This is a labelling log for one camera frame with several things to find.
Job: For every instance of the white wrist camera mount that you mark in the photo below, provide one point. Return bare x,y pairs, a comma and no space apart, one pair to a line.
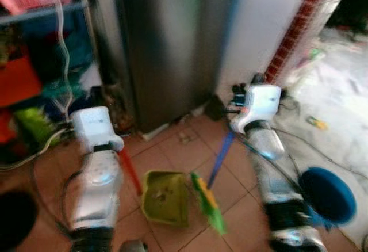
95,126
260,103

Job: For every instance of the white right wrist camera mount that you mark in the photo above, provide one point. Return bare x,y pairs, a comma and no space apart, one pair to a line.
260,103

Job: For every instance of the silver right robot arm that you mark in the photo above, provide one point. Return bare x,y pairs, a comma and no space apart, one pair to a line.
267,148

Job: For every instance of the orange plastic crate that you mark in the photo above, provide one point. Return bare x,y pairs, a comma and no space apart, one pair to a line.
17,82

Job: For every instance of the small yellow green item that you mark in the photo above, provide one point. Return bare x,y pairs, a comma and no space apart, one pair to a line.
317,123

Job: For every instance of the bright green plastic item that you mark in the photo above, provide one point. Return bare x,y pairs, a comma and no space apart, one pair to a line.
34,125

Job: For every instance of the grey left robot foot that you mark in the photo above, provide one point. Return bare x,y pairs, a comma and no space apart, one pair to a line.
132,246

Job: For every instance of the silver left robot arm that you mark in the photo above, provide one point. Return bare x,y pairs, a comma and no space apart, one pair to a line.
95,188

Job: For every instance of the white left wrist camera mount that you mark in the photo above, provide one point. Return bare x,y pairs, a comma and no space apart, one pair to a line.
95,126

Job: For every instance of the stainless steel refrigerator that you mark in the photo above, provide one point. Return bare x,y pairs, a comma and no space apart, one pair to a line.
167,45

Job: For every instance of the white plastic floor sheet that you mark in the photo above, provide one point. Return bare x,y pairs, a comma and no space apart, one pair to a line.
339,102

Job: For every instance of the blue plastic bucket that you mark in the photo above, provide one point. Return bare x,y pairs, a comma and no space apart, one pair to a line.
310,206

